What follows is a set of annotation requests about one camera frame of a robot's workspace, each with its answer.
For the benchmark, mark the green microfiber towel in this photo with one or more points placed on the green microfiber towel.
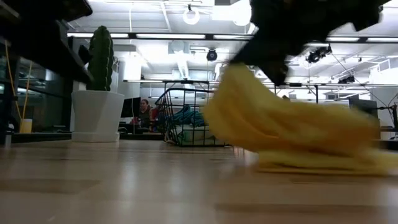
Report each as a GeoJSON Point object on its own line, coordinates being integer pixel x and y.
{"type": "Point", "coordinates": [192, 135]}

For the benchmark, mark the yellow microfiber towel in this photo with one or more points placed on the yellow microfiber towel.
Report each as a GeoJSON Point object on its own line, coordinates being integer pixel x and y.
{"type": "Point", "coordinates": [280, 124]}

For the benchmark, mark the black ceiling spotlight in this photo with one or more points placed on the black ceiling spotlight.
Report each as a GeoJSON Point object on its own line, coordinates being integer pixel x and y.
{"type": "Point", "coordinates": [211, 55]}
{"type": "Point", "coordinates": [317, 55]}

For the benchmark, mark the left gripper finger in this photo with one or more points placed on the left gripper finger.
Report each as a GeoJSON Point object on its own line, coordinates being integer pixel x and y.
{"type": "Point", "coordinates": [56, 53]}

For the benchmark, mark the black computer monitor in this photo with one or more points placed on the black computer monitor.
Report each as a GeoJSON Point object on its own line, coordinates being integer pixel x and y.
{"type": "Point", "coordinates": [367, 107]}
{"type": "Point", "coordinates": [129, 107]}

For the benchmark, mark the person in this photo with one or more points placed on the person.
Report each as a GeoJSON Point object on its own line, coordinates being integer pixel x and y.
{"type": "Point", "coordinates": [144, 113]}

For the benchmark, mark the white hexagonal plant pot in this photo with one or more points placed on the white hexagonal plant pot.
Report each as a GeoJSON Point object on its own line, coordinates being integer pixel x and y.
{"type": "Point", "coordinates": [96, 115]}

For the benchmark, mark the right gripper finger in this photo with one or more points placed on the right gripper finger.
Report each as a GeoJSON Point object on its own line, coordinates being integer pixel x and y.
{"type": "Point", "coordinates": [267, 59]}

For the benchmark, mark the pale yellow cup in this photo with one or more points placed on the pale yellow cup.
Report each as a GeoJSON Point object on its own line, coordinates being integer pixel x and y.
{"type": "Point", "coordinates": [25, 126]}

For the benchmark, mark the black background frame rig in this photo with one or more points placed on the black background frame rig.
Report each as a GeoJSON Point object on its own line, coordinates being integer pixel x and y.
{"type": "Point", "coordinates": [295, 84]}

